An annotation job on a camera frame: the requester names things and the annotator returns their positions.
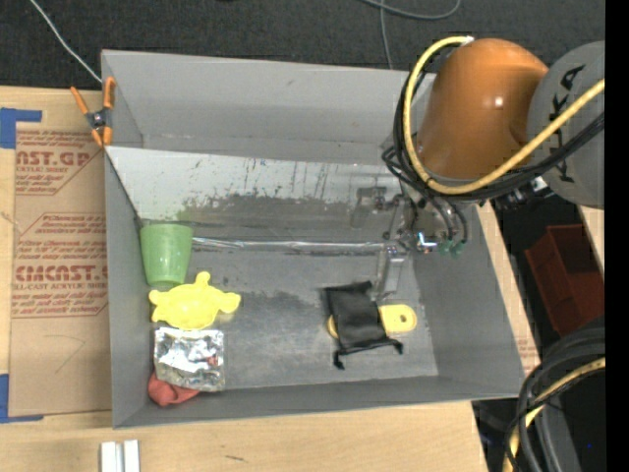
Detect red cloth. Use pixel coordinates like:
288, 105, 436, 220
147, 371, 200, 407

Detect yellow flat piece with hole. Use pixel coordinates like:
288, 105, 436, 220
326, 303, 419, 338

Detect yellow plastic toy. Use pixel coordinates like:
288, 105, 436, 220
147, 270, 243, 329

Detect black cloth pouch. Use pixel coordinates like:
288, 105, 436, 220
322, 280, 405, 371

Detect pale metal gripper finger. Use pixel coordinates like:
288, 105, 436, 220
374, 245, 410, 299
349, 187, 395, 230

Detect brown cardboard board red print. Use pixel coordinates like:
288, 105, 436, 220
0, 85, 115, 420

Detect silver foil packet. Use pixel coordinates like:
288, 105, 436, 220
152, 326, 227, 393

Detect green plastic cup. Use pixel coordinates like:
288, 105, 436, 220
139, 220, 195, 287

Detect grey metal bin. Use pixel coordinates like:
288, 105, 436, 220
99, 48, 528, 430

